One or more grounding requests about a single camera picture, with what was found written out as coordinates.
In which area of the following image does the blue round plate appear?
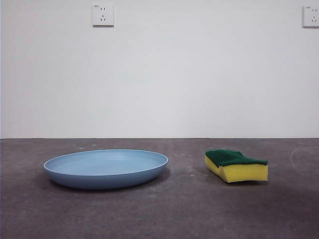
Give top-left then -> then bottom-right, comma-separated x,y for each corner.
43,148 -> 168,190

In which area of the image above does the yellow sponge with green pad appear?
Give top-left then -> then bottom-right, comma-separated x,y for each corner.
204,149 -> 269,184

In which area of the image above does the white wall socket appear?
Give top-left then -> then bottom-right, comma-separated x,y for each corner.
92,3 -> 115,27
303,5 -> 319,28

